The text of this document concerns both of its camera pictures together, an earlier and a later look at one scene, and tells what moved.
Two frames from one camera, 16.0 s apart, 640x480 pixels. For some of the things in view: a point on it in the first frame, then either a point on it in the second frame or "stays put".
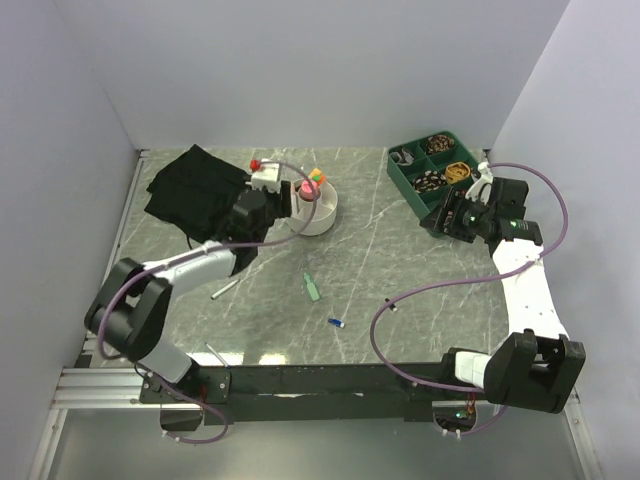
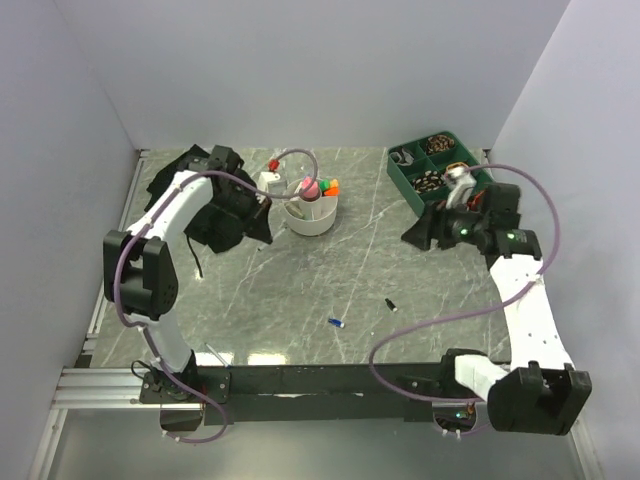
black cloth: x=195 y=193 stays put
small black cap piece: x=392 y=306 stays put
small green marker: x=311 y=287 → x=295 y=210
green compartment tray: x=424 y=167 stays put
